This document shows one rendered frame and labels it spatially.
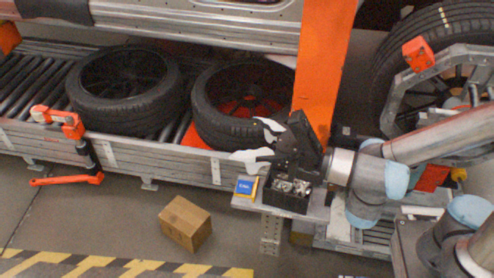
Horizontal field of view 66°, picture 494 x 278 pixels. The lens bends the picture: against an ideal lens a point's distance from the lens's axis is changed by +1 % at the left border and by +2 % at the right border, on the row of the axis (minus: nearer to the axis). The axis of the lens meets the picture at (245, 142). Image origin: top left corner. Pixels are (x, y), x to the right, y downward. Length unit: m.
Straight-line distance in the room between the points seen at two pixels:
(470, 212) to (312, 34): 0.69
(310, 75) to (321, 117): 0.20
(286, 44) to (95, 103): 1.06
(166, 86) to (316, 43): 1.11
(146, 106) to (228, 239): 0.84
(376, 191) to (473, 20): 0.91
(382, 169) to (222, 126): 1.25
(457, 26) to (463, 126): 0.73
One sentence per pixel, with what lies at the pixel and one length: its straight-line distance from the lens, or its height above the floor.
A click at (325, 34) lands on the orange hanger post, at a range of 1.31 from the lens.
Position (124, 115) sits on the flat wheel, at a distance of 2.14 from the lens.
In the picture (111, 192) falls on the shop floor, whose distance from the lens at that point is 2.40.
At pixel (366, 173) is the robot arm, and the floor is 1.24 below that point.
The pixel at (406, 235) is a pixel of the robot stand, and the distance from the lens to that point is 1.25.
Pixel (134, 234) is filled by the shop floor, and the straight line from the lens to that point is 2.20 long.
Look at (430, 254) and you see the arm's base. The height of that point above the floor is 0.87.
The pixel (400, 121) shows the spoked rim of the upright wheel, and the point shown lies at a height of 0.69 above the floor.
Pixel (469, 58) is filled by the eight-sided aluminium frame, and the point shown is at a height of 1.10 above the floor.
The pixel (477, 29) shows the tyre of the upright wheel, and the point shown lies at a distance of 1.54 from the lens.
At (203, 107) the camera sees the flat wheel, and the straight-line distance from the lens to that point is 2.03.
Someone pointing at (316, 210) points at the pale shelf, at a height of 0.45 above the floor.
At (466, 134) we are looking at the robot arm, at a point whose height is 1.29.
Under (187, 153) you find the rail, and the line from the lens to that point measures 1.97.
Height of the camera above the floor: 1.82
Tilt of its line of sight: 46 degrees down
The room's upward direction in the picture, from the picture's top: straight up
